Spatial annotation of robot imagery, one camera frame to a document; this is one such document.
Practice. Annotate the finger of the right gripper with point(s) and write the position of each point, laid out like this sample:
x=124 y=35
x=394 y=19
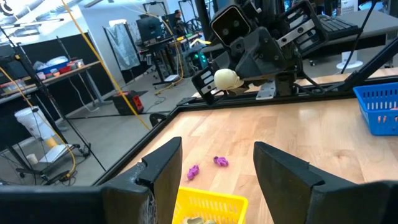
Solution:
x=255 y=82
x=205 y=87

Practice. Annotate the white stand base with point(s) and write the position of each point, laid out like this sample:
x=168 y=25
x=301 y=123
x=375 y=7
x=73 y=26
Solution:
x=349 y=63

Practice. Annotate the grey hanging cloth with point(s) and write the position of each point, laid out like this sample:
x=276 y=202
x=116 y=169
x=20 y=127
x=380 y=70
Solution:
x=122 y=46

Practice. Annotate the black metal stand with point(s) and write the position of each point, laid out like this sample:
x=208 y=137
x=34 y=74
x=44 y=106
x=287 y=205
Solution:
x=21 y=62

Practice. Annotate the person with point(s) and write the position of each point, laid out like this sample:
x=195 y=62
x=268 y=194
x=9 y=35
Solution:
x=178 y=17

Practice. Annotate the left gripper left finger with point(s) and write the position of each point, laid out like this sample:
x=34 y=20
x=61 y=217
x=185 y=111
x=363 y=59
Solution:
x=124 y=202

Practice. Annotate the black red power box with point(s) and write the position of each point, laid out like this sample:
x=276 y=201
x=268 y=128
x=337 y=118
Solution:
x=129 y=102

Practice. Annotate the black monitor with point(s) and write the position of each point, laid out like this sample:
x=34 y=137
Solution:
x=149 y=28

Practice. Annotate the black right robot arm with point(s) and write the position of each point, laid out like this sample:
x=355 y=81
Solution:
x=284 y=85

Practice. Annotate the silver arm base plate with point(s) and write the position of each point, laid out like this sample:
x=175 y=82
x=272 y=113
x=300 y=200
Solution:
x=266 y=90

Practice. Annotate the grey desk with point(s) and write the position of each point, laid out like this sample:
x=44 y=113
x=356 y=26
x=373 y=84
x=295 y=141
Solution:
x=379 y=25

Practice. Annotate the yellow plastic basket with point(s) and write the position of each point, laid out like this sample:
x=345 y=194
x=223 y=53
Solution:
x=211 y=205

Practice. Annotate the white bin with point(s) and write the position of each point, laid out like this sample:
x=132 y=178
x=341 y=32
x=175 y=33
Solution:
x=32 y=123

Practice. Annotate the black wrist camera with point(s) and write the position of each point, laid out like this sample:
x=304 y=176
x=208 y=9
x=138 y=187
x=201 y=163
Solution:
x=230 y=23

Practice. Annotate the purple plastic toy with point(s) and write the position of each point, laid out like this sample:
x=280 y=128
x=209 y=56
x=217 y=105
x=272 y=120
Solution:
x=192 y=172
x=220 y=161

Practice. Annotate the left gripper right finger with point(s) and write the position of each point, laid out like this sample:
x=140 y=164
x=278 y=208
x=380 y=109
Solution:
x=295 y=193

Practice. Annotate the work table with boxes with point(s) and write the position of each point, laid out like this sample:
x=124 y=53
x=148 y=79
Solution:
x=62 y=73

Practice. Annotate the black table clamp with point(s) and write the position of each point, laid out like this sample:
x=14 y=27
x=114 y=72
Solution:
x=157 y=118

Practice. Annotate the blue plastic basket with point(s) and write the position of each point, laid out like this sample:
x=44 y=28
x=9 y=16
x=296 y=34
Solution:
x=377 y=124

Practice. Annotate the beige plastic skull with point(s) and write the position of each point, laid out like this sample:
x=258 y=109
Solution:
x=210 y=222
x=227 y=79
x=192 y=221

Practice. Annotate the black computer case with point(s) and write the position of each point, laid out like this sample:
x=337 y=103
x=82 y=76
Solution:
x=194 y=60

